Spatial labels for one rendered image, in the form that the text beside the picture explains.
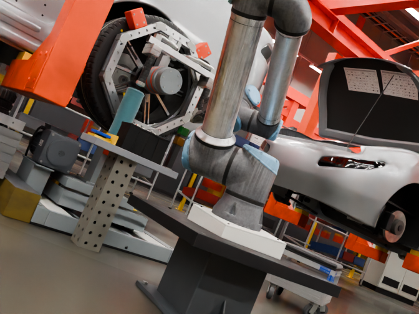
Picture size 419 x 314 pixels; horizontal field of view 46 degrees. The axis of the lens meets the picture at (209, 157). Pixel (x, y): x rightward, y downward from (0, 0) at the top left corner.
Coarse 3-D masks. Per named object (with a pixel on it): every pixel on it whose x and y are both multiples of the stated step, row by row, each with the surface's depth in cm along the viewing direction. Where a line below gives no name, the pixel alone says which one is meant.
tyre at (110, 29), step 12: (108, 24) 253; (120, 24) 246; (168, 24) 260; (108, 36) 243; (96, 48) 242; (108, 48) 244; (96, 60) 242; (84, 72) 247; (96, 72) 243; (84, 84) 248; (96, 84) 244; (84, 96) 252; (96, 96) 245; (84, 108) 264; (96, 108) 247; (108, 108) 250; (96, 120) 262; (108, 120) 250; (168, 132) 271
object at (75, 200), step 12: (48, 180) 257; (48, 192) 251; (60, 192) 239; (72, 192) 245; (60, 204) 237; (72, 204) 241; (84, 204) 244; (120, 216) 256; (132, 216) 260; (132, 228) 261; (144, 228) 265
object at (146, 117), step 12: (144, 36) 273; (132, 48) 253; (180, 48) 266; (132, 60) 256; (132, 72) 256; (180, 72) 278; (120, 84) 253; (132, 84) 257; (144, 96) 262; (156, 96) 265; (168, 96) 288; (180, 96) 273; (144, 108) 263; (168, 108) 280; (180, 108) 272; (144, 120) 264; (156, 120) 273
